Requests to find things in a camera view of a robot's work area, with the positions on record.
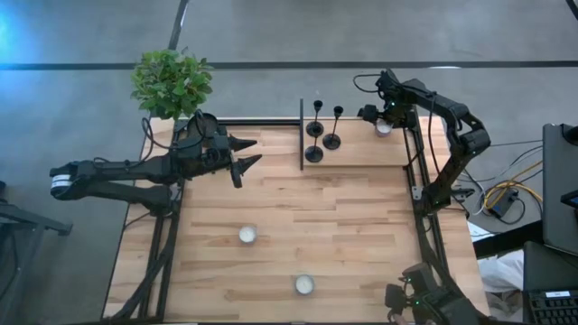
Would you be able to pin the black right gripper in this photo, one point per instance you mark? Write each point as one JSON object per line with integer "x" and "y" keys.
{"x": 393, "y": 113}

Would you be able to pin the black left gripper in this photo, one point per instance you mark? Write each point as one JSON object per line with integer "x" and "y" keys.
{"x": 214, "y": 153}

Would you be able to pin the white tealight candle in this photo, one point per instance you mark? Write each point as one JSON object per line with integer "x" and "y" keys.
{"x": 384, "y": 131}
{"x": 304, "y": 284}

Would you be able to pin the tall black candlestick holder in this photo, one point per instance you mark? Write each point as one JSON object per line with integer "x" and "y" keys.
{"x": 332, "y": 142}

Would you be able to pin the short black candlestick holder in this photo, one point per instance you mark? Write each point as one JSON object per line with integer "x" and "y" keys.
{"x": 314, "y": 129}

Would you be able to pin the white brown floral candle tin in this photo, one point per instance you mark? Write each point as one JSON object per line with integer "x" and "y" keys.
{"x": 247, "y": 234}

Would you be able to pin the white tealight candle bottom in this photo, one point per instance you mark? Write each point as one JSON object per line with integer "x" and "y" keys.
{"x": 304, "y": 284}

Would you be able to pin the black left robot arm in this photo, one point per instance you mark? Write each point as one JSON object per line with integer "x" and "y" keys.
{"x": 113, "y": 173}

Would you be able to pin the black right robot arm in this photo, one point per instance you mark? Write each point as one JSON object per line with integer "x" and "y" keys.
{"x": 465, "y": 135}

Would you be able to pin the silver corner plate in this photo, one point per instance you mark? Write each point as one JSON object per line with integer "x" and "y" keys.
{"x": 416, "y": 193}

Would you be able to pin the green potted plant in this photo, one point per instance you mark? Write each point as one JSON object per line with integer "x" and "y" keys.
{"x": 171, "y": 86}

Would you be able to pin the small blue power box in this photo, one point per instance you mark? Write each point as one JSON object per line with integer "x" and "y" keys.
{"x": 501, "y": 208}

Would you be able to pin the white paper sheet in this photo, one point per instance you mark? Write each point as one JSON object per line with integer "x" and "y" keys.
{"x": 478, "y": 231}

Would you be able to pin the dark flat computer case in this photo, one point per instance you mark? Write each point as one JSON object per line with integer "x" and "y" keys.
{"x": 553, "y": 171}

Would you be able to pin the white bag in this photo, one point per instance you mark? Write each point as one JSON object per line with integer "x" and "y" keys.
{"x": 499, "y": 273}

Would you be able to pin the phone with blue screen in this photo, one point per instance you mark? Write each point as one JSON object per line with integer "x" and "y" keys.
{"x": 571, "y": 199}

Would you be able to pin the black box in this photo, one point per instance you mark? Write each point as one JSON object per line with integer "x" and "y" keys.
{"x": 551, "y": 266}

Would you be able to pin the grey metal stand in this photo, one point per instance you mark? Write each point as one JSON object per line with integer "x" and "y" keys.
{"x": 27, "y": 221}

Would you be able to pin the black keyboard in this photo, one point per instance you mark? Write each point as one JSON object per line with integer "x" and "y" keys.
{"x": 553, "y": 310}

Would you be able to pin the black aluminium rig frame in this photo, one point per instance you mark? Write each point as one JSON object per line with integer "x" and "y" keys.
{"x": 271, "y": 122}

